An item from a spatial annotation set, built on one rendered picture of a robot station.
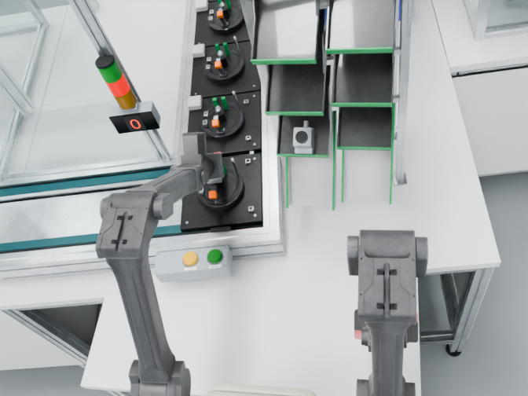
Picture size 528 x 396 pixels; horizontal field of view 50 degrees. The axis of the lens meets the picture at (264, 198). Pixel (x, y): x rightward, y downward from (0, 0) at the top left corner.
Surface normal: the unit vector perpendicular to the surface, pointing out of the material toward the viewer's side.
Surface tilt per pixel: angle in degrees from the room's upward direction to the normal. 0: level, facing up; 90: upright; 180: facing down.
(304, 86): 25
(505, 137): 90
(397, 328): 80
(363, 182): 45
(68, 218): 0
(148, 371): 65
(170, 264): 0
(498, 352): 0
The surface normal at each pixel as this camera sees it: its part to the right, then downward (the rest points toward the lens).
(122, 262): -0.10, 0.54
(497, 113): 0.01, 0.84
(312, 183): -0.24, 0.22
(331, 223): -0.18, -0.53
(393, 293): -0.20, -0.33
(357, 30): -0.22, -0.12
